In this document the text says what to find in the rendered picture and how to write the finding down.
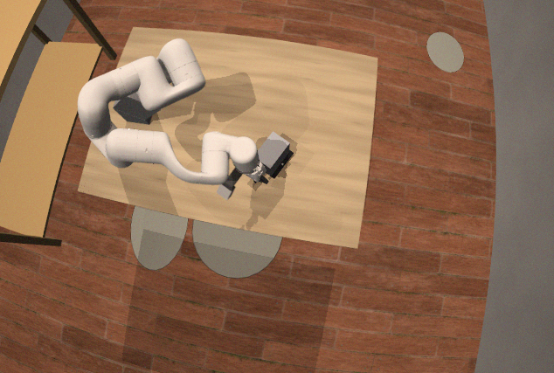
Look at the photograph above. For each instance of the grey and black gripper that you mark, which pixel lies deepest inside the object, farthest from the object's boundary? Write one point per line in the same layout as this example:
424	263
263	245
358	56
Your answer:
256	176

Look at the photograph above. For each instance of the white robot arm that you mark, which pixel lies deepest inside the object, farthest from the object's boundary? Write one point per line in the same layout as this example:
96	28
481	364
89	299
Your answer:
125	146

